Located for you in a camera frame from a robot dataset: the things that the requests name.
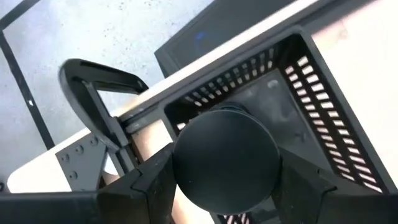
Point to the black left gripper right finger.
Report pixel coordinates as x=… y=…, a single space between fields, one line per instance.
x=311 y=205

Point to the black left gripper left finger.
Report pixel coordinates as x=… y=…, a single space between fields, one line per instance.
x=140 y=202

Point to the red sand hourglass black caps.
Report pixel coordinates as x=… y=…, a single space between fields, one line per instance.
x=226 y=161

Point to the grey bolted corner plate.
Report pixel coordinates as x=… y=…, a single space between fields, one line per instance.
x=84 y=161

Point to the black plastic basket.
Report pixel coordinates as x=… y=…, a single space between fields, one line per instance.
x=280 y=102

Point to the black stand base bar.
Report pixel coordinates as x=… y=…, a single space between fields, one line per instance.
x=40 y=124

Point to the black equipment box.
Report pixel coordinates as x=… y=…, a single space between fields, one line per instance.
x=217 y=31

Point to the black curved table bracket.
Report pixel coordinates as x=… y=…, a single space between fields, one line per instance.
x=84 y=93

